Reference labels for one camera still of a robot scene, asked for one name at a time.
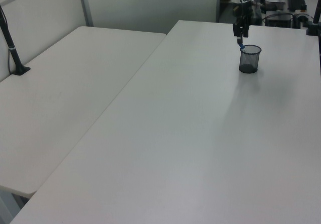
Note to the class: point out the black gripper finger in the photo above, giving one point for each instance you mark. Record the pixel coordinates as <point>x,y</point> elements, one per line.
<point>245,30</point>
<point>235,30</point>

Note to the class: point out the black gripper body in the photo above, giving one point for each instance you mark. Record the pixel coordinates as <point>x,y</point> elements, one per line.
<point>242,13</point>

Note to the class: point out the white marker with blue cap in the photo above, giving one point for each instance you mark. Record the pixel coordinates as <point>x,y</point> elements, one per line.
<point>240,45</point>

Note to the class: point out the black mesh pen cup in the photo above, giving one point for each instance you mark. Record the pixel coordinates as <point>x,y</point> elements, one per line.
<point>250,63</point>

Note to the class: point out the black equipment box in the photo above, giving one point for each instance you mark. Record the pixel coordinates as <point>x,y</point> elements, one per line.
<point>279,20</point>

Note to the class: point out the black clamp stand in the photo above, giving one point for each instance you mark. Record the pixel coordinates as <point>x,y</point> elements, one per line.
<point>313,26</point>

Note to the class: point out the white side table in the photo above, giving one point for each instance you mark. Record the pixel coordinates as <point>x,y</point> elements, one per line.
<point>62,96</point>

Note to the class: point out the grey partition corner post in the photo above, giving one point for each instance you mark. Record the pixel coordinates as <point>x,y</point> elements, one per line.
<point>85,5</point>

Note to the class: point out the black camera stand pole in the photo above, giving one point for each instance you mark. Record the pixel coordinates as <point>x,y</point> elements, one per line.
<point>11,45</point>

